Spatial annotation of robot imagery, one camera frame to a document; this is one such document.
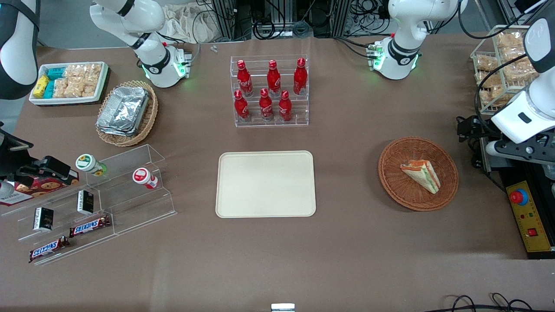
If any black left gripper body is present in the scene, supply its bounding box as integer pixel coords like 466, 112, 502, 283
468, 118, 494, 144

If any triangular sandwich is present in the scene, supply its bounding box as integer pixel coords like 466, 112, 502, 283
400, 159, 442, 195

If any white rectangular snack tray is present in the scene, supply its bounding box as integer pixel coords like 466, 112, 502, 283
29, 62, 109, 106

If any round brown wicker basket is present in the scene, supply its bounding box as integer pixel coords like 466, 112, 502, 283
378, 137, 459, 212

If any aluminium foil tray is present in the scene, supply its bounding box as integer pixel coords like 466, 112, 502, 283
96, 86, 150, 137

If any oval wicker basket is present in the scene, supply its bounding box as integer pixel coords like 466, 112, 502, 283
95, 80, 159, 147

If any beige plastic tray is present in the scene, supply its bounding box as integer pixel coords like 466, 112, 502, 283
215, 150, 317, 218

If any red cookie box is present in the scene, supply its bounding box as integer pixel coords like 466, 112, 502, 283
0, 170, 80, 207

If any green lid yogurt bottle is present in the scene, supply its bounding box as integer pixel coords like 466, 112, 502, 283
75, 154, 108, 177

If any fried snack bag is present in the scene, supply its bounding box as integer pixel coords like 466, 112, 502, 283
501, 47, 530, 64
480, 86, 514, 107
476, 55, 499, 72
477, 71, 504, 88
503, 58, 540, 84
496, 31, 526, 49

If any small black box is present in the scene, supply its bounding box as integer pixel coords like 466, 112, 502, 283
33, 207, 55, 232
77, 190, 95, 216

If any black appliance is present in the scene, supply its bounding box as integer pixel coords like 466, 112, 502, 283
471, 130, 555, 260

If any snickers chocolate bar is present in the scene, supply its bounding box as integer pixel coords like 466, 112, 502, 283
69, 215, 112, 238
29, 236, 71, 264

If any yellow snack pack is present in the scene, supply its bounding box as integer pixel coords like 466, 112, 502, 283
33, 75, 50, 99

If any red lid yogurt bottle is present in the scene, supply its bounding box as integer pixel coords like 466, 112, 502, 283
132, 168, 159, 190

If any clear acrylic stepped display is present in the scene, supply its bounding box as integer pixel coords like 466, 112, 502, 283
0, 144, 177, 266

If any yellow control panel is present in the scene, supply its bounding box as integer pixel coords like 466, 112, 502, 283
506, 181, 554, 253

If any red cola bottle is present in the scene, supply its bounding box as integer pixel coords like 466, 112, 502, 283
294, 58, 308, 96
278, 90, 293, 122
259, 88, 274, 122
237, 60, 254, 97
234, 90, 251, 122
267, 60, 281, 97

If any clear acrylic bottle rack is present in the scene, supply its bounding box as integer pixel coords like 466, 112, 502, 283
230, 55, 310, 128

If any crumpled white cloth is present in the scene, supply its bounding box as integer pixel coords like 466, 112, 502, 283
161, 3, 222, 44

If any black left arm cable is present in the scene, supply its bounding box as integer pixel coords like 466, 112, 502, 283
458, 0, 542, 130

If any black appliance cable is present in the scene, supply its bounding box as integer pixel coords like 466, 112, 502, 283
456, 116, 508, 194

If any white wire basket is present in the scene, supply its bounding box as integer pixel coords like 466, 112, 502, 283
470, 25, 555, 116

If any black floor cable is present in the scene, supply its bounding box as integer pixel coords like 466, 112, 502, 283
436, 293, 555, 312

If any aluminium frame rack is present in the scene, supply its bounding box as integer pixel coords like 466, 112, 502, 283
210, 0, 393, 40

